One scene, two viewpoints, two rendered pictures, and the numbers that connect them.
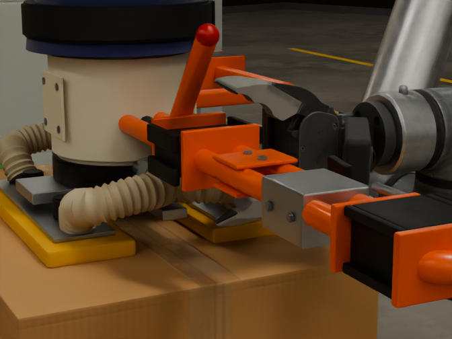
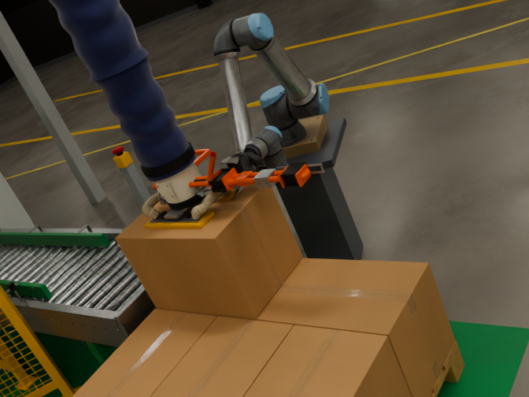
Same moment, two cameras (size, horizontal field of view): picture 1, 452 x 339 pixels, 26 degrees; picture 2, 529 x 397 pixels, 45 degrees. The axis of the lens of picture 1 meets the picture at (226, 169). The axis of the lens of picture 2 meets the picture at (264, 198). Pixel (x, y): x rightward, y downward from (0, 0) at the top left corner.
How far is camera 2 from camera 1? 160 cm
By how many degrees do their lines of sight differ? 21
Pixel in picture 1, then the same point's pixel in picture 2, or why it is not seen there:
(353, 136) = (255, 158)
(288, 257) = (249, 193)
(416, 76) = (246, 131)
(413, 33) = (240, 120)
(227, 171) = (241, 181)
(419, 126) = (262, 146)
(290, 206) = (264, 180)
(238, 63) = not seen: hidden behind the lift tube
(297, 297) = (258, 201)
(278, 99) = (234, 159)
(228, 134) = (230, 173)
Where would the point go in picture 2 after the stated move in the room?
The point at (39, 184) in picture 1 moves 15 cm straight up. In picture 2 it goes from (173, 213) to (157, 182)
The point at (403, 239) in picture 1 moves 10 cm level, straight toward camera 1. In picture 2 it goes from (297, 175) to (307, 183)
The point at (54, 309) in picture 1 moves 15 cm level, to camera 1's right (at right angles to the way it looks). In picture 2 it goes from (219, 232) to (251, 212)
